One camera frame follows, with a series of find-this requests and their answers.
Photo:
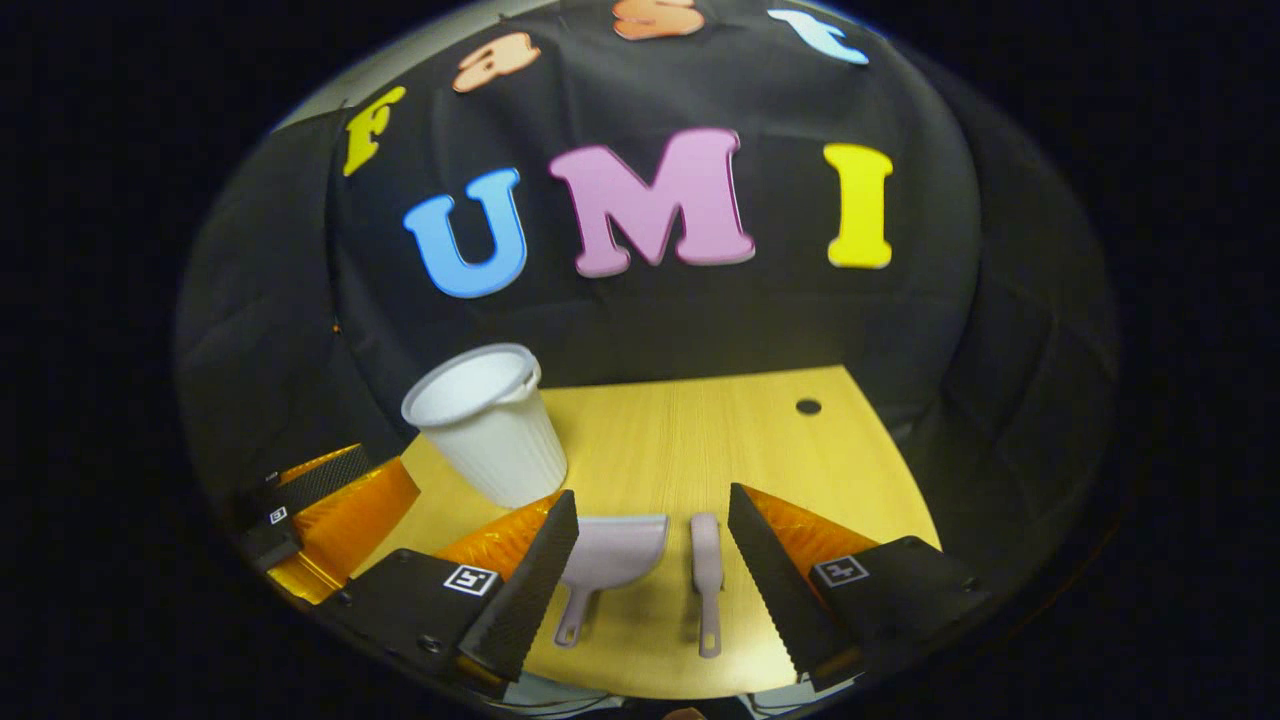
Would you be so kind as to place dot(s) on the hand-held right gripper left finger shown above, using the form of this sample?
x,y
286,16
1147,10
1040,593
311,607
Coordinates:
x,y
525,600

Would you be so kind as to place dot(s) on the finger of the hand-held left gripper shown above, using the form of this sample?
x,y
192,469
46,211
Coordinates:
x,y
320,485
265,540

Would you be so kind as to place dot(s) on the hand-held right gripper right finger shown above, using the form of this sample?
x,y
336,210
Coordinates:
x,y
775,580

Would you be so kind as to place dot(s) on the pink small broom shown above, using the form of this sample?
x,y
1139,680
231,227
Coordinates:
x,y
707,560

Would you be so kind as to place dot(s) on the pink dustpan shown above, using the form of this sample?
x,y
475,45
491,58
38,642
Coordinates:
x,y
615,550

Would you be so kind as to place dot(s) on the white garbage bin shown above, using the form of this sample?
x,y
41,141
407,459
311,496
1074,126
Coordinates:
x,y
490,440

